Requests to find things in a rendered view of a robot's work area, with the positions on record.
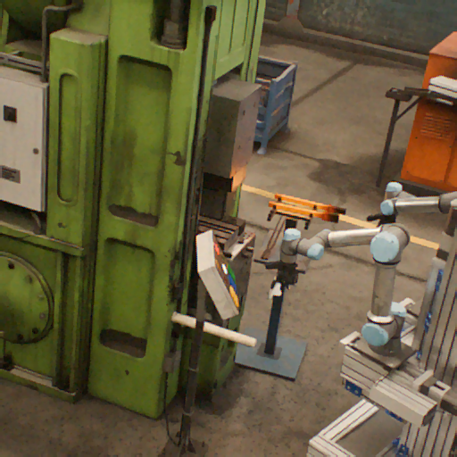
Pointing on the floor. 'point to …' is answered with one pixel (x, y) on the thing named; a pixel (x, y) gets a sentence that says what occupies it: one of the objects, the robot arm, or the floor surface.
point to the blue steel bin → (274, 97)
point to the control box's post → (194, 369)
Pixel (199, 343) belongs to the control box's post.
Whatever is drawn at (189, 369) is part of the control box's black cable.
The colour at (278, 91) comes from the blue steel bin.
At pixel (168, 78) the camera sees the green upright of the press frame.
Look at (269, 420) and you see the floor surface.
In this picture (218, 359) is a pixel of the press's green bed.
